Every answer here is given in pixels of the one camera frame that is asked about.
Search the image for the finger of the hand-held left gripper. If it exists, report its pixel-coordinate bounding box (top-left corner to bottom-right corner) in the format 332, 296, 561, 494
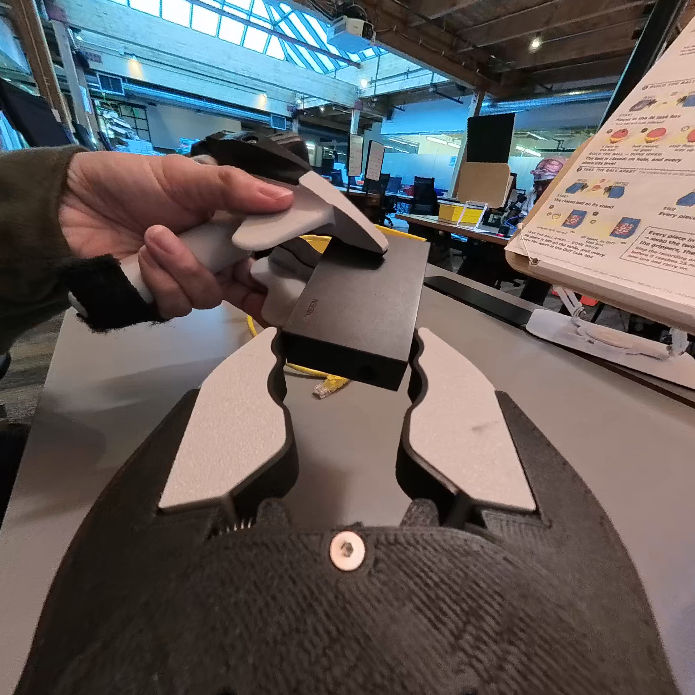
232, 170, 390, 257
251, 239, 327, 328

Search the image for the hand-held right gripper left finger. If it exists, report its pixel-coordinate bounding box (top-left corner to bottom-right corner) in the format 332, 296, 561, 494
157, 326, 300, 515

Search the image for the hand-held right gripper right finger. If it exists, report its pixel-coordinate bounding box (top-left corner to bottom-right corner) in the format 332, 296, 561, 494
396, 327, 538, 517

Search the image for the black ethernet switch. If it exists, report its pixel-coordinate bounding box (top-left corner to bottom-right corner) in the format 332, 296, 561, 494
281, 238, 432, 393

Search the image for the yellow ethernet cable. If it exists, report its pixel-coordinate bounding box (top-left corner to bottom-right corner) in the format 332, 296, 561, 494
245, 231, 430, 401

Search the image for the person's left forearm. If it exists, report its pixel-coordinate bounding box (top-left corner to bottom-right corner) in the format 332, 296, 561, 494
0, 144, 88, 354

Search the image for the person's left hand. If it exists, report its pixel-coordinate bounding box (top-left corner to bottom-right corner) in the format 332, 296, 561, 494
59, 150, 297, 329

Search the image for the black office chair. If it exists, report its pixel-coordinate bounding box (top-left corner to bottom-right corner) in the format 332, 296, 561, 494
412, 176, 438, 215

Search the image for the yellow storage bin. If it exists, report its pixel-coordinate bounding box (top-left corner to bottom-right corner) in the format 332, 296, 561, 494
438, 202, 488, 224

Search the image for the black flat panel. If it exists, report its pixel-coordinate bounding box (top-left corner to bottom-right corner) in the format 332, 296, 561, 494
422, 275, 538, 328

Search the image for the brown cardboard sign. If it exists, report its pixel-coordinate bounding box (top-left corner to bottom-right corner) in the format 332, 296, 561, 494
455, 161, 512, 210

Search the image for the black board panel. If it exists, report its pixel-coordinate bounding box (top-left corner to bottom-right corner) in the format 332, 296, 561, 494
466, 112, 517, 165

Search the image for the instruction sheet board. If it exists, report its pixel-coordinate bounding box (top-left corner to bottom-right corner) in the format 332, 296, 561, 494
504, 19, 695, 333

